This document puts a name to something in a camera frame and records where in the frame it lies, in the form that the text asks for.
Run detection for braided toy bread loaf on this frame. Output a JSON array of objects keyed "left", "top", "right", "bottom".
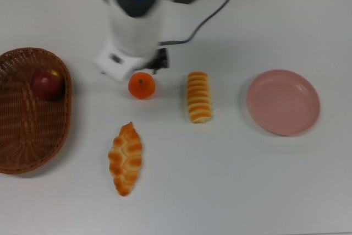
[{"left": 107, "top": 121, "right": 143, "bottom": 198}]

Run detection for red toy apple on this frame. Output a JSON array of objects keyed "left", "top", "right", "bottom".
[{"left": 30, "top": 69, "right": 65, "bottom": 101}]

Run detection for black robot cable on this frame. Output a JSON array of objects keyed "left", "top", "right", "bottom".
[{"left": 158, "top": 0, "right": 239, "bottom": 46}]

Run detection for orange toy tangerine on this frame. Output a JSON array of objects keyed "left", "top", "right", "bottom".
[{"left": 128, "top": 72, "right": 156, "bottom": 100}]

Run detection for pink plate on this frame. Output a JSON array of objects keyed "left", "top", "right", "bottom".
[{"left": 246, "top": 69, "right": 321, "bottom": 137}]

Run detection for striped toy bread roll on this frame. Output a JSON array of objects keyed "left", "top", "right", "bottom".
[{"left": 186, "top": 71, "right": 214, "bottom": 124}]

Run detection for brown woven basket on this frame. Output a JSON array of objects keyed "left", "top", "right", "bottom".
[{"left": 0, "top": 47, "right": 73, "bottom": 175}]

